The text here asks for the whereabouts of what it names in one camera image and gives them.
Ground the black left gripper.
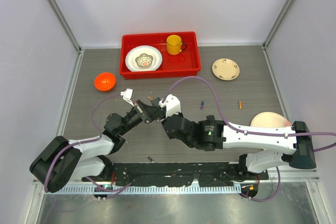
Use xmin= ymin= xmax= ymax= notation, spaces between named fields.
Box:
xmin=118 ymin=100 xmax=167 ymax=136

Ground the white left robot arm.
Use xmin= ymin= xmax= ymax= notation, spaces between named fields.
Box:
xmin=29 ymin=98 xmax=171 ymax=193

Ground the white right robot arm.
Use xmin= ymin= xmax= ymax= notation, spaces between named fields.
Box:
xmin=162 ymin=113 xmax=316 ymax=179

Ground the small patterned bowl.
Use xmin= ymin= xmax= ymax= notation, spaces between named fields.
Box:
xmin=135 ymin=53 xmax=153 ymax=68

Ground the orange plastic bowl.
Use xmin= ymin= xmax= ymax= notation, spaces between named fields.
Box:
xmin=94 ymin=72 xmax=116 ymax=92

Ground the white paper plate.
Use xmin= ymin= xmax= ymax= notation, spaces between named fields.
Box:
xmin=125 ymin=45 xmax=163 ymax=72

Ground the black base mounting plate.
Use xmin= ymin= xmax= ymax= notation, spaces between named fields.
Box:
xmin=90 ymin=162 xmax=269 ymax=187

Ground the red plastic tray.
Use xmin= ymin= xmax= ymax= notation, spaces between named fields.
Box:
xmin=119 ymin=31 xmax=201 ymax=79

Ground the yellow mug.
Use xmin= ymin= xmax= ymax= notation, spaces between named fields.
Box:
xmin=166 ymin=35 xmax=187 ymax=56

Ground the beige floral plate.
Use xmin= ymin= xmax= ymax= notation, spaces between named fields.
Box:
xmin=212 ymin=58 xmax=240 ymax=81

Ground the pink plate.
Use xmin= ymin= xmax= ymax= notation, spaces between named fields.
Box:
xmin=250 ymin=112 xmax=292 ymax=128

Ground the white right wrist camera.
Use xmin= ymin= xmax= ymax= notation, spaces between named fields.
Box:
xmin=159 ymin=94 xmax=181 ymax=118

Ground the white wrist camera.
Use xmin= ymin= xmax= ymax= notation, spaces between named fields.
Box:
xmin=120 ymin=88 xmax=134 ymax=107
xmin=159 ymin=94 xmax=181 ymax=118

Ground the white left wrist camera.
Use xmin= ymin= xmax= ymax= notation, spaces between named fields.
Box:
xmin=120 ymin=88 xmax=134 ymax=107

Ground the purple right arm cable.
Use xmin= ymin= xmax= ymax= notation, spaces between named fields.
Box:
xmin=161 ymin=76 xmax=336 ymax=203

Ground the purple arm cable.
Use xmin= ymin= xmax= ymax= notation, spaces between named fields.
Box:
xmin=43 ymin=93 xmax=132 ymax=201
xmin=161 ymin=76 xmax=336 ymax=203

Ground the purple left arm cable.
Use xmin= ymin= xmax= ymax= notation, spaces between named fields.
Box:
xmin=43 ymin=93 xmax=132 ymax=201

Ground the white slotted cable duct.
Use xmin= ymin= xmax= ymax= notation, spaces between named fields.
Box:
xmin=56 ymin=183 xmax=241 ymax=195

